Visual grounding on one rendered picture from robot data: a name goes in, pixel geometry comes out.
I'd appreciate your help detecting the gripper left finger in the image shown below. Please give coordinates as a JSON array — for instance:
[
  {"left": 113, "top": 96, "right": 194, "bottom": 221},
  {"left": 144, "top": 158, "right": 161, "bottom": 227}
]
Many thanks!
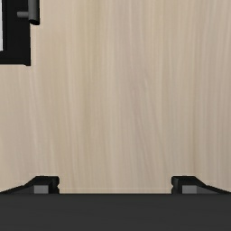
[{"left": 0, "top": 175, "right": 60, "bottom": 195}]

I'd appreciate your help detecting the cabinet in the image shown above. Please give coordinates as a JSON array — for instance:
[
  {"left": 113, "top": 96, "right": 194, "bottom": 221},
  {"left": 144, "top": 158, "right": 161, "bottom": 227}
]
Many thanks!
[{"left": 0, "top": 0, "right": 41, "bottom": 67}]

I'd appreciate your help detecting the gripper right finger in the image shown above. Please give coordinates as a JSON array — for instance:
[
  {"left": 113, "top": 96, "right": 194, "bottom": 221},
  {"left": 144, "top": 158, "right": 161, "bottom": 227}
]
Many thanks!
[{"left": 171, "top": 175, "right": 231, "bottom": 195}]

